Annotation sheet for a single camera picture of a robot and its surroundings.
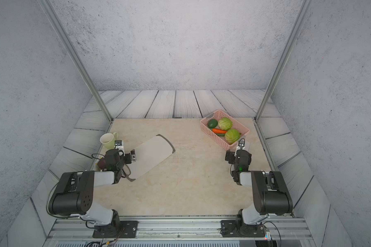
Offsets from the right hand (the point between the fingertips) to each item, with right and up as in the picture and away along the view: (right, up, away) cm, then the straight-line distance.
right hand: (238, 149), depth 94 cm
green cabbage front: (-2, +8, +7) cm, 11 cm away
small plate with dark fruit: (-81, -8, -3) cm, 81 cm away
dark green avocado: (-13, +17, +19) cm, 28 cm away
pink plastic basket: (-10, +7, +8) cm, 14 cm away
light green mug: (-81, +6, +5) cm, 82 cm away
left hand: (-67, 0, +1) cm, 67 cm away
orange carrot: (-9, +11, +17) cm, 22 cm away
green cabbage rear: (-4, +16, +17) cm, 24 cm away
